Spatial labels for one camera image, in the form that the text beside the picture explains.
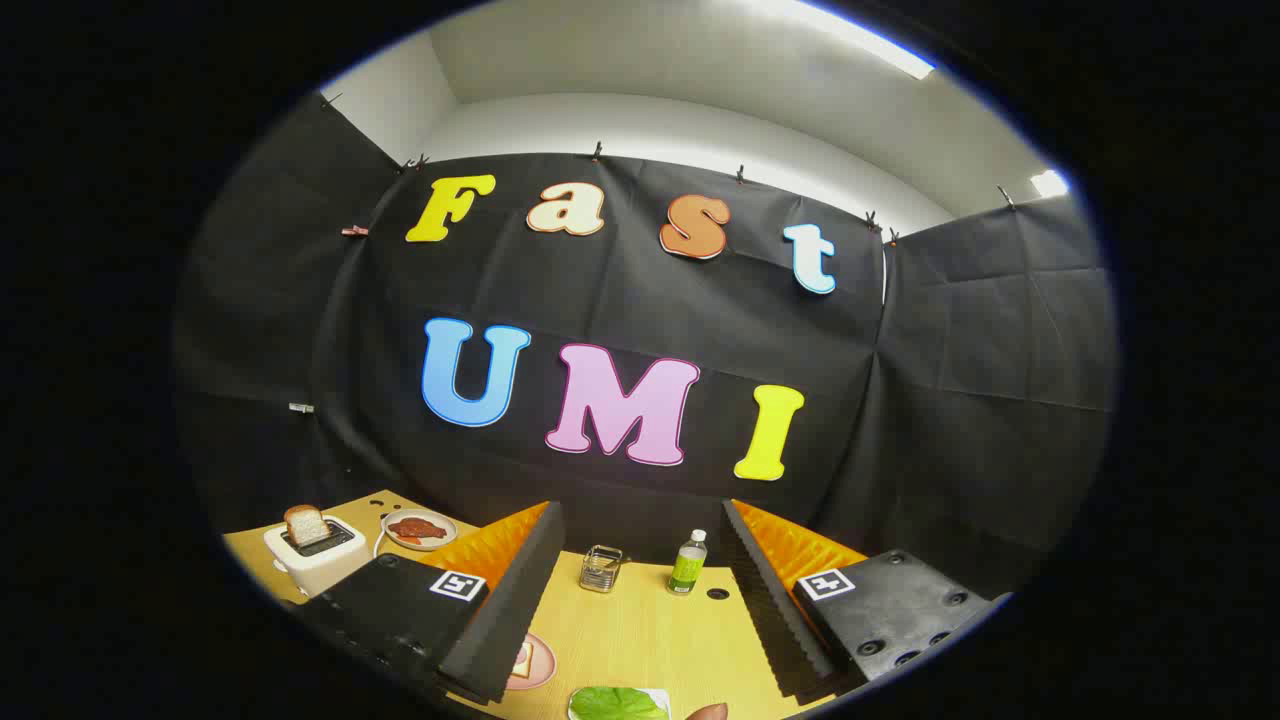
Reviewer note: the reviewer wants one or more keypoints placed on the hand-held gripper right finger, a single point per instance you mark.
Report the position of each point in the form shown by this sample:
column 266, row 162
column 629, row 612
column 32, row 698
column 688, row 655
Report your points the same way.
column 770, row 610

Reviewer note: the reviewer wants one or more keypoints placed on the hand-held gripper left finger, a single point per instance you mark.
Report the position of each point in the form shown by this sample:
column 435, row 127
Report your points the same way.
column 510, row 610

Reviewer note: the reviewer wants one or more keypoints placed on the green lettuce leaf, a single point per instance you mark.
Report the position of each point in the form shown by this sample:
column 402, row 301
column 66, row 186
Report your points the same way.
column 615, row 705

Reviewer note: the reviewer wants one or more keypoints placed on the toasted bread slice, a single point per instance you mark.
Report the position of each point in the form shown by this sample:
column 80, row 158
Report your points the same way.
column 305, row 525

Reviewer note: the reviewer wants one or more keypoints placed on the white bread slice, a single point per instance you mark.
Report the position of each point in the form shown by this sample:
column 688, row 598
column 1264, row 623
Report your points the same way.
column 522, row 660

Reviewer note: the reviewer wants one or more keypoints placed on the pink round plate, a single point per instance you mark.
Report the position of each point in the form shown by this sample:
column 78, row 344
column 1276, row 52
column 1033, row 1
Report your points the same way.
column 541, row 672

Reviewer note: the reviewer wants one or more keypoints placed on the green label water bottle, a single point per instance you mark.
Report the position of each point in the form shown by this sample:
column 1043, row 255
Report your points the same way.
column 687, row 570

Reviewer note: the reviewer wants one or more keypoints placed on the white oval plate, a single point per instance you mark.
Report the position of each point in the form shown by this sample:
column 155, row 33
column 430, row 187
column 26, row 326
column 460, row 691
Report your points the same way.
column 425, row 547

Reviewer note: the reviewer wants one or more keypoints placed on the red meat slice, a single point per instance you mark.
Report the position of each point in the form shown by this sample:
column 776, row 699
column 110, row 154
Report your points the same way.
column 418, row 529

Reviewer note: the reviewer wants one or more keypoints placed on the white square plate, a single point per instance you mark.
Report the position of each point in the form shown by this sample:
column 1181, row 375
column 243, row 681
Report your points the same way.
column 664, row 698

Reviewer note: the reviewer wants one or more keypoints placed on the white toaster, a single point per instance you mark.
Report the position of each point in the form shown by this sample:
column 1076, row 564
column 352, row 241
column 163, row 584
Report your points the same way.
column 320, row 570

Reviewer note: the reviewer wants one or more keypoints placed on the small ceiling light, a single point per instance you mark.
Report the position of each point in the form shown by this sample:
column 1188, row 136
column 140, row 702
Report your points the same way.
column 1050, row 183

